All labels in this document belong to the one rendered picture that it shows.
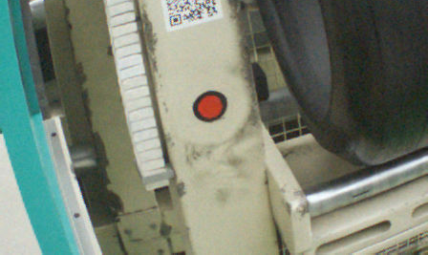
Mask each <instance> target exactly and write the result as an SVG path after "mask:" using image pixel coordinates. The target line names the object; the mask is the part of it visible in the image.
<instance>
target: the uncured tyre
mask: <svg viewBox="0 0 428 255"><path fill-rule="evenodd" d="M256 3H257V6H258V9H259V12H260V15H261V18H262V21H263V24H264V27H265V30H266V34H267V38H268V41H269V44H270V47H271V49H272V52H273V54H274V56H275V59H276V62H277V64H278V67H279V70H280V72H281V75H282V77H283V79H284V81H285V84H286V86H287V88H288V91H289V93H290V95H291V97H292V100H293V102H294V104H295V106H296V108H297V110H298V112H299V113H300V115H301V117H302V120H303V121H304V123H305V125H306V126H307V128H309V130H310V132H311V135H312V136H313V137H314V139H315V140H316V141H317V142H318V144H319V145H320V146H322V147H323V148H325V150H327V151H329V152H331V153H332V154H334V155H337V156H338V157H340V158H341V159H343V160H345V161H347V162H349V163H351V164H352V165H355V166H359V165H379V164H380V163H383V162H386V161H388V160H391V159H395V158H398V157H401V156H403V155H406V154H408V153H411V152H413V151H416V150H417V149H420V148H422V147H426V146H428V0H256Z"/></svg>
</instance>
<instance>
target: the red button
mask: <svg viewBox="0 0 428 255"><path fill-rule="evenodd" d="M222 107H223V105H222V102H221V101H220V100H219V99H218V98H217V97H216V96H206V97H205V98H203V99H202V100H201V102H200V104H199V111H200V113H201V115H202V116H203V117H207V118H213V117H216V116H217V115H218V114H219V113H220V112H221V111H222Z"/></svg>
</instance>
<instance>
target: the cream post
mask: <svg viewBox="0 0 428 255"><path fill-rule="evenodd" d="M132 2H133V7H134V8H133V11H134V13H135V16H139V17H140V19H141V21H142V22H141V25H142V30H138V31H137V34H138V36H139V44H140V47H141V50H140V54H141V57H142V63H143V66H144V70H145V75H146V82H147V83H146V85H147V87H148V91H149V94H148V95H149V96H150V99H151V105H152V108H153V112H154V118H155V121H156V128H157V131H158V137H159V140H160V148H161V146H163V148H164V151H165V155H166V156H167V157H168V158H169V161H170V164H171V168H172V170H173V171H174V175H175V178H174V179H171V178H170V179H168V181H169V184H168V188H169V193H170V196H171V201H172V203H173V205H174V208H175V213H176V217H177V221H178V225H179V230H180V232H181V237H182V243H183V248H184V251H185V255H279V247H278V242H277V239H278V237H277V232H276V227H275V219H274V218H273V216H272V210H271V200H270V195H269V190H268V173H267V168H266V166H267V156H266V150H265V145H264V140H263V134H262V121H261V116H260V110H259V104H258V97H257V92H256V86H255V80H254V74H253V71H252V70H251V63H250V57H249V51H248V45H247V41H246V34H245V29H244V24H243V14H242V8H241V2H240V0H221V4H222V9H223V15H224V18H220V19H216V20H212V21H208V22H204V23H202V24H198V25H195V26H191V27H187V28H183V29H179V30H176V31H172V32H167V29H166V25H165V21H164V16H163V12H162V9H163V7H162V3H161V0H132ZM206 96H216V97H217V98H218V99H219V100H220V101H221V102H222V105H223V107H222V111H221V112H220V113H219V114H218V115H217V116H216V117H213V118H207V117H203V116H202V115H201V113H200V111H199V104H200V102H201V100H202V99H203V98H205V97H206Z"/></svg>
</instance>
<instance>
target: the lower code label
mask: <svg viewBox="0 0 428 255"><path fill-rule="evenodd" d="M161 3H162V7H163V9H162V12H163V16H164V21H165V25H166V29H167V32H172V31H176V30H179V29H183V28H187V27H191V26H195V25H198V24H202V23H204V22H208V21H212V20H216V19H220V18H224V15H223V9H222V4H221V0H161Z"/></svg>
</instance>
